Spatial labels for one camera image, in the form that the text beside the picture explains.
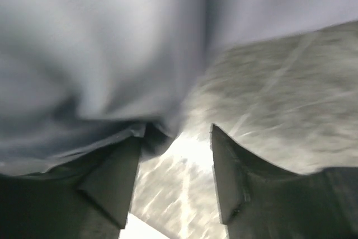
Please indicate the grey satin pillowcase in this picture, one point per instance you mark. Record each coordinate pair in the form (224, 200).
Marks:
(77, 75)

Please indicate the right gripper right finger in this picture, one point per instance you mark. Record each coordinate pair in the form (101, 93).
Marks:
(260, 200)

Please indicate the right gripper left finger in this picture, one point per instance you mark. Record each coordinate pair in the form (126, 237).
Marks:
(86, 198)

